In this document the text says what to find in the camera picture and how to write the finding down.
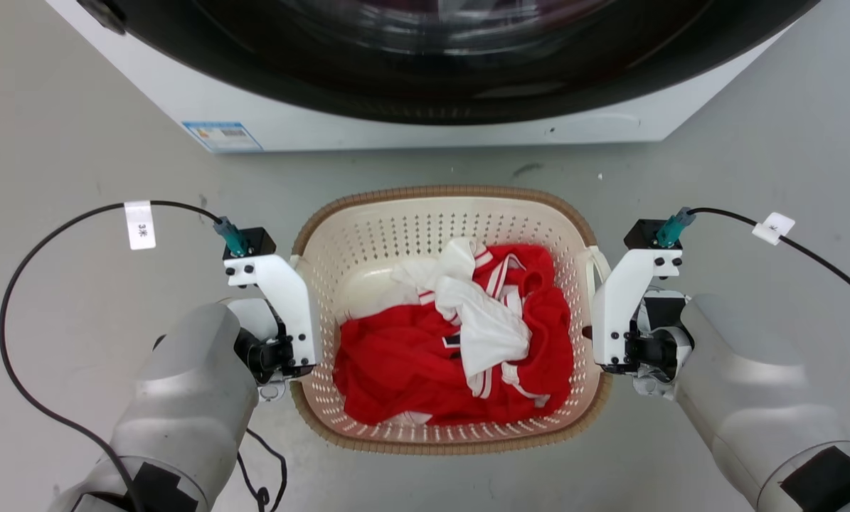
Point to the white garment with red stripes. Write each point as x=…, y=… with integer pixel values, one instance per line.
x=485, y=320

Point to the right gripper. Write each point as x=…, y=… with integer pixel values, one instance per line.
x=656, y=352

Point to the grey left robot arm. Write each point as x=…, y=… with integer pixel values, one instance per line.
x=183, y=405

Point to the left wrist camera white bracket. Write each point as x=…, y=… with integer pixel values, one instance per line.
x=282, y=291

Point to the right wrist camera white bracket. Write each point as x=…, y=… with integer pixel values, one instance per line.
x=620, y=299

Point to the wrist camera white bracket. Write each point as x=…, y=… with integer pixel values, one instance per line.
x=282, y=291
x=620, y=299

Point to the white washing machine body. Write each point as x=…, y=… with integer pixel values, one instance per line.
x=339, y=131

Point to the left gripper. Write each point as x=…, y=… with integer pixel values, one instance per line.
x=268, y=355

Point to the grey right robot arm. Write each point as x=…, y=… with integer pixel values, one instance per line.
x=752, y=384

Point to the blue energy label sticker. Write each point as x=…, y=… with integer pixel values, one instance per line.
x=222, y=135

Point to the black round washing machine door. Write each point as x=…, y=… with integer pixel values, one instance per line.
x=467, y=92

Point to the cream plastic laundry basket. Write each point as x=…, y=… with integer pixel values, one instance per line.
x=396, y=235

